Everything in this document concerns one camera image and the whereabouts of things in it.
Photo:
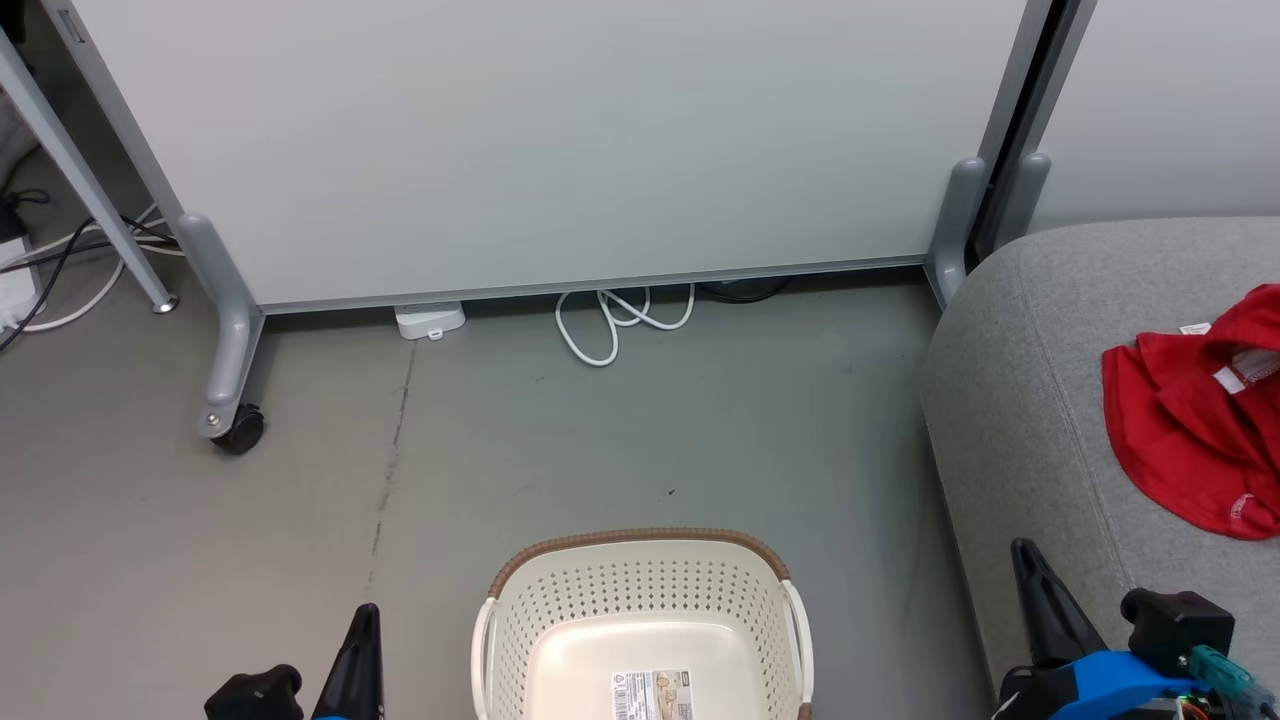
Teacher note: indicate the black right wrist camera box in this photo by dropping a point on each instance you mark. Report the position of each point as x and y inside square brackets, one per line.
[1175, 625]

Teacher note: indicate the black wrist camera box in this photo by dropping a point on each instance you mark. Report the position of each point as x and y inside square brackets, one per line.
[255, 695]
[1175, 625]

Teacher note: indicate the black caster wheel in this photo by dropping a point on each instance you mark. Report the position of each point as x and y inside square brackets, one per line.
[240, 430]

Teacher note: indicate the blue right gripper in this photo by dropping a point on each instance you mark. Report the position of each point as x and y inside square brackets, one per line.
[1110, 690]

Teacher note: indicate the large white partition panel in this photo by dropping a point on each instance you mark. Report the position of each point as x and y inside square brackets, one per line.
[550, 140]

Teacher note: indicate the grey metal table leg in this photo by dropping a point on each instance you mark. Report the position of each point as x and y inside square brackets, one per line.
[80, 180]

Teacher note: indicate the printed basket label sticker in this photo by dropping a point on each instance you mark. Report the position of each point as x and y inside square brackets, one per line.
[652, 695]

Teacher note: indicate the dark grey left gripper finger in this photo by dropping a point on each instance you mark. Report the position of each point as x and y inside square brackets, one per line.
[355, 670]

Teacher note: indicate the grey partition foot with caster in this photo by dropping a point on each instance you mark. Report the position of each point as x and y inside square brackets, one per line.
[232, 330]

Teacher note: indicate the grey fabric sofa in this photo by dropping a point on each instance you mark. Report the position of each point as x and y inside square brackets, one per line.
[1030, 420]

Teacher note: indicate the white power strip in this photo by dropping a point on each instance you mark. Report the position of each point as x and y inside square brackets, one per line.
[15, 285]

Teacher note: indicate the white power adapter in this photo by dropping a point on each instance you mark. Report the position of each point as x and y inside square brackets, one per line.
[430, 321]

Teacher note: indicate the cream perforated laundry basket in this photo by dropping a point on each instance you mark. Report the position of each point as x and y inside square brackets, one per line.
[640, 620]

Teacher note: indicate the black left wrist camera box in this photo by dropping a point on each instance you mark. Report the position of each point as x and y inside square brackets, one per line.
[255, 695]

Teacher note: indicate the red white-striped sports garment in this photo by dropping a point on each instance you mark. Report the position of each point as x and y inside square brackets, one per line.
[1200, 430]

